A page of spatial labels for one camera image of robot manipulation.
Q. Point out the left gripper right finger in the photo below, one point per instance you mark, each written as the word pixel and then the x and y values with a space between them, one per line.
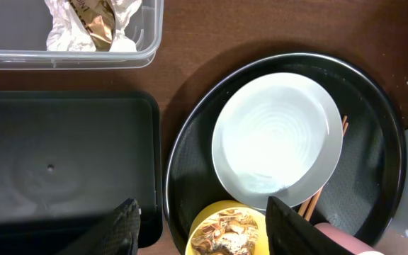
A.
pixel 290 234

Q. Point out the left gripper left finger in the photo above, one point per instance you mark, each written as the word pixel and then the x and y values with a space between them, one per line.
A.
pixel 116 234

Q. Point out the pink plastic cup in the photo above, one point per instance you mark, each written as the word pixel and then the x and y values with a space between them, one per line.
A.
pixel 347 241

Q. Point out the white tissue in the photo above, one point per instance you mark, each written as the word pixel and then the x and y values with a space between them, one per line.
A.
pixel 68 34

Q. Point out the gold brown snack wrapper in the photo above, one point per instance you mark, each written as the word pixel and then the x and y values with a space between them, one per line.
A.
pixel 98 19

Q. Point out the clear plastic waste bin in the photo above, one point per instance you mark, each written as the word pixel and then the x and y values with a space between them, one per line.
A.
pixel 25 24

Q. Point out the wooden chopstick left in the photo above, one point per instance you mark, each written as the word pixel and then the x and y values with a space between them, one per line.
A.
pixel 345 125

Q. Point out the wooden chopstick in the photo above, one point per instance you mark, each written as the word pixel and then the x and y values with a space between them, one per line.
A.
pixel 345 125
pixel 308 207

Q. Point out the yellow bowl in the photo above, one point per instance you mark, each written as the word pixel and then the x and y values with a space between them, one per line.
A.
pixel 261 246

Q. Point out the wooden chopstick right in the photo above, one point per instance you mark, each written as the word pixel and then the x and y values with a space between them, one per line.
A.
pixel 308 207

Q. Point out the food scraps in bowl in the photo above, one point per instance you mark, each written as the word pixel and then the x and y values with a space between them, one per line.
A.
pixel 230 232

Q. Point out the black rectangular tray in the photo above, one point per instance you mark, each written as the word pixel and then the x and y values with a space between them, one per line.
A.
pixel 68 159

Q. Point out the round black serving tray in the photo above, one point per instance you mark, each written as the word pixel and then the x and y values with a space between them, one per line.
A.
pixel 362 195

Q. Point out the grey round plate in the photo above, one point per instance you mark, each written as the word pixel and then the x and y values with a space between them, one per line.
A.
pixel 279 135

